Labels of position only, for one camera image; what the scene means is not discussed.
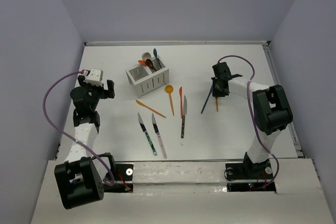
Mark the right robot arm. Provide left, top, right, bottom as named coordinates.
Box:
left=212, top=62, right=293, bottom=180

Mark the yellow-orange plastic knife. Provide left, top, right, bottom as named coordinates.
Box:
left=215, top=97, right=219, bottom=112

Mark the brown plastic spoon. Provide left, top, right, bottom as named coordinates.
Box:
left=145, top=59, right=157, bottom=71

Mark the blue plastic spoon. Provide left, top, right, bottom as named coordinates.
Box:
left=153, top=48, right=159, bottom=62

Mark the red-orange plastic knife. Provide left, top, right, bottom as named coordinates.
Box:
left=179, top=86, right=183, bottom=118

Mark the steel knife pink handle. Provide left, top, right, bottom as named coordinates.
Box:
left=151, top=113, right=167, bottom=159

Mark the steel knife green handle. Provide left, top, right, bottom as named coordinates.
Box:
left=138, top=113, right=158, bottom=156

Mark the dark blue plastic knife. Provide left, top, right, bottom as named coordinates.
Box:
left=201, top=85, right=213, bottom=114

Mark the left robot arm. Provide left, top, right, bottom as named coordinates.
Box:
left=54, top=69, right=116, bottom=209

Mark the yellow plastic spoon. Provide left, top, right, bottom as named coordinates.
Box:
left=165, top=84, right=175, bottom=116

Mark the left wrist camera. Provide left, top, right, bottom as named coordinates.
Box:
left=85, top=69, right=103, bottom=87

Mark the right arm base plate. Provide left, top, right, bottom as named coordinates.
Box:
left=224, top=161, right=276, bottom=193

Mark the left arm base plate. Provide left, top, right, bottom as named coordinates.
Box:
left=93, top=161, right=134, bottom=193

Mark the steel knife dark handle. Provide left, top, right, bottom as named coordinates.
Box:
left=181, top=96, right=187, bottom=138

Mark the yellow plastic knife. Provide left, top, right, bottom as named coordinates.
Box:
left=135, top=99, right=166, bottom=118

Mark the orange plastic spoon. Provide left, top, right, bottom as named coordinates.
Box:
left=138, top=60, right=147, bottom=66

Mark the white front board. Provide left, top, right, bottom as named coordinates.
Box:
left=32, top=158, right=333, bottom=223

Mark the white slotted utensil caddy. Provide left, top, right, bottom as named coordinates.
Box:
left=126, top=56, right=170, bottom=99

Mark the beige plastic spoon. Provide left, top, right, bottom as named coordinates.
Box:
left=142, top=52, right=152, bottom=62

